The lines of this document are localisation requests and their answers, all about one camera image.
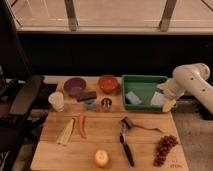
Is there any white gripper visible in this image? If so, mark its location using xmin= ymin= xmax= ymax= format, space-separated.
xmin=157 ymin=80 xmax=183 ymax=112

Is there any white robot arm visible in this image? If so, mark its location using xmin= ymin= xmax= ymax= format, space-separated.
xmin=158 ymin=63 xmax=213 ymax=114

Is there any red bowl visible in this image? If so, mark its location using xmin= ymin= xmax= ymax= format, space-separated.
xmin=98 ymin=75 xmax=119 ymax=94

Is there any black eraser block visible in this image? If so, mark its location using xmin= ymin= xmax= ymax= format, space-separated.
xmin=76 ymin=91 xmax=97 ymax=102

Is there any purple bowl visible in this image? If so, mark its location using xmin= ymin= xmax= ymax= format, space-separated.
xmin=63 ymin=77 xmax=86 ymax=96

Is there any white cloth piece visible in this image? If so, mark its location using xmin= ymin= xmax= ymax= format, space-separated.
xmin=150 ymin=92 xmax=165 ymax=106

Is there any green plastic bin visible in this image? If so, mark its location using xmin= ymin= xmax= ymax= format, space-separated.
xmin=121 ymin=75 xmax=168 ymax=112

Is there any dark twig stem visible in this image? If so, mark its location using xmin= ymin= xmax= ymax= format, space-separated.
xmin=133 ymin=125 xmax=164 ymax=133

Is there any light blue sponge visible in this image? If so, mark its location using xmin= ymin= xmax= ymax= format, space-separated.
xmin=126 ymin=91 xmax=141 ymax=105

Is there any bunch of dark grapes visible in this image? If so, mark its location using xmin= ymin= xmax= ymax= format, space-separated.
xmin=153 ymin=135 xmax=178 ymax=167

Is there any small metal cup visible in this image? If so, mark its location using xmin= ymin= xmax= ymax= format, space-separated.
xmin=101 ymin=98 xmax=112 ymax=112

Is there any small blue object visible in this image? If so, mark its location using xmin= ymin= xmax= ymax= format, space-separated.
xmin=84 ymin=99 xmax=95 ymax=110

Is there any yellow apple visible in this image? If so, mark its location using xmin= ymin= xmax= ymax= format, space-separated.
xmin=94 ymin=150 xmax=109 ymax=168

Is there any orange carrot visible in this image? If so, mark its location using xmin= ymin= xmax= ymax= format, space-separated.
xmin=78 ymin=115 xmax=86 ymax=138

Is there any yellow corn cob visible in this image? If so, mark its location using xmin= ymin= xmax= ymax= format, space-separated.
xmin=56 ymin=118 xmax=75 ymax=145

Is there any white plastic cup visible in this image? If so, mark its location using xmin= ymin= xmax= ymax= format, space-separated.
xmin=48 ymin=92 xmax=64 ymax=112

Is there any black office chair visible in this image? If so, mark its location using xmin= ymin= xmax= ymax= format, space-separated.
xmin=0 ymin=0 xmax=45 ymax=171

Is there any black handled peeler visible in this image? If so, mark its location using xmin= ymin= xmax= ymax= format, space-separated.
xmin=119 ymin=117 xmax=135 ymax=167

